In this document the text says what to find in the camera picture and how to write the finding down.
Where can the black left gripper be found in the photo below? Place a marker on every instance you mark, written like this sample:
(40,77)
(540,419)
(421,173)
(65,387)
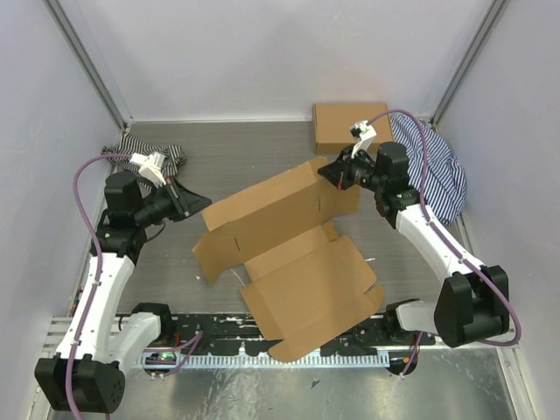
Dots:
(185,201)

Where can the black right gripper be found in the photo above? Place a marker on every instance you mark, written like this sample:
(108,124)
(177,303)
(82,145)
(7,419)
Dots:
(339,172)

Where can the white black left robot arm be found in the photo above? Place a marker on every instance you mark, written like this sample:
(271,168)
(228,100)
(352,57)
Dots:
(87,372)

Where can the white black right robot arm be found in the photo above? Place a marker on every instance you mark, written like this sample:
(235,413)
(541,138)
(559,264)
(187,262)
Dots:
(471,305)

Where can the closed brown cardboard box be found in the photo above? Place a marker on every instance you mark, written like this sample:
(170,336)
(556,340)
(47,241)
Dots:
(333,121)

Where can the black white striped cloth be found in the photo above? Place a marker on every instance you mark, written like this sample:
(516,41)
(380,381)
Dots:
(174,157)

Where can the blue white striped cloth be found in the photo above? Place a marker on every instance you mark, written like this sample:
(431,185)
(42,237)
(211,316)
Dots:
(445,187)

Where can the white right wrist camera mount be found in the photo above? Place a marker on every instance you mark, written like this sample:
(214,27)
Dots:
(364,134)

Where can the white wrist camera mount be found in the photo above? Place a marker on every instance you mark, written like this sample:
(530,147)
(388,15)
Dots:
(150,167)
(364,134)

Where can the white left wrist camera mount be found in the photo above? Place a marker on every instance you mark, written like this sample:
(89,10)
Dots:
(150,167)

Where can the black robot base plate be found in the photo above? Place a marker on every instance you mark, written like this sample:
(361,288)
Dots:
(229,334)

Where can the slotted grey cable duct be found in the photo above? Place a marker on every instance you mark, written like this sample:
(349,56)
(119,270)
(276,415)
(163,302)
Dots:
(312,360)

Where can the aluminium frame rail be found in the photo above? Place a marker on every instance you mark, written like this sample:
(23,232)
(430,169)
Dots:
(59,327)

